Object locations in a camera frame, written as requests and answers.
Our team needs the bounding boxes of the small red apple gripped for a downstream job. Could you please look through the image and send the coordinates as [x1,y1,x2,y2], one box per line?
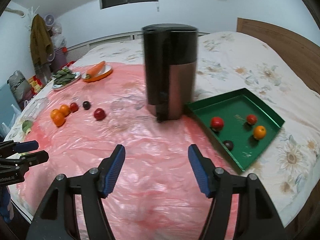
[246,114,258,126]

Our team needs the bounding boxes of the pink plastic sheet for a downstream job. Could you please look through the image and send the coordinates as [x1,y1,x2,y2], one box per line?
[17,64,230,239]

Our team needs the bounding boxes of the dark plum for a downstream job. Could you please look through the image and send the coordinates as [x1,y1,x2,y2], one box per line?
[223,140,234,151]
[82,101,91,110]

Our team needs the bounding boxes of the green leafy vegetables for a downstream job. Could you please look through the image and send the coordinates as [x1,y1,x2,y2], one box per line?
[54,67,76,86]

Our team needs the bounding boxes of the white bed frame rail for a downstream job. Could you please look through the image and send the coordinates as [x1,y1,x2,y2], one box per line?
[66,31,211,61]

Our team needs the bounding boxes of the wooden headboard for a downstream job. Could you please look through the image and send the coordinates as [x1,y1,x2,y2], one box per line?
[236,18,320,93]

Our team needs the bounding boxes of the orange rimmed white plate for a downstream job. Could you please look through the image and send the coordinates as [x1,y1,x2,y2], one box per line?
[81,64,113,82]

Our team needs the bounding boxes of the carrot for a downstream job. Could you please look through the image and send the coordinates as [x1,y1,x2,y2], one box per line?
[85,61,105,79]

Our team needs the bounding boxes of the dark plum back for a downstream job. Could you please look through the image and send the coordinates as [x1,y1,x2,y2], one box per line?
[82,101,91,110]

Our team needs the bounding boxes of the orange back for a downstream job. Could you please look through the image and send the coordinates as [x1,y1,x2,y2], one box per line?
[59,105,71,117]

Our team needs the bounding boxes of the large red apple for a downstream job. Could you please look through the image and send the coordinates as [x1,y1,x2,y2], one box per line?
[210,116,224,131]

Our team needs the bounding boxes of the white plate with greens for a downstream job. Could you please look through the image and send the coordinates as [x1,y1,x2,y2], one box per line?
[52,71,81,91]

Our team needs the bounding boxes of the green tray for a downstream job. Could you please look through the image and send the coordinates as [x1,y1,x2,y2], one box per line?
[184,88,285,173]

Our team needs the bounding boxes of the small orange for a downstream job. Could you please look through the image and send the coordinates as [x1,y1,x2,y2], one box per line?
[253,125,267,140]

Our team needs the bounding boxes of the grey bag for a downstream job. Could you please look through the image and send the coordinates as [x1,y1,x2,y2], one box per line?
[7,70,33,103]

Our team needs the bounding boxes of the black and copper canister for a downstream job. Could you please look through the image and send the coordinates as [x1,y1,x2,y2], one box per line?
[142,23,198,122]

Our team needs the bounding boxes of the bok choy leaf upper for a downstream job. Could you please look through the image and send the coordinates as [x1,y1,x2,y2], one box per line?
[22,120,33,135]

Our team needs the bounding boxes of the hanging brown coat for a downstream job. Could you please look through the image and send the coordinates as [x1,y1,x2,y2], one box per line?
[30,14,54,65]

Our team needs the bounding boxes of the large orange front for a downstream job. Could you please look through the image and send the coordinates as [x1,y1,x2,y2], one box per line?
[52,113,66,127]

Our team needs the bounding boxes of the blue suitcase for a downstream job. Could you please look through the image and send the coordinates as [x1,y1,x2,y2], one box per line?
[0,84,21,134]

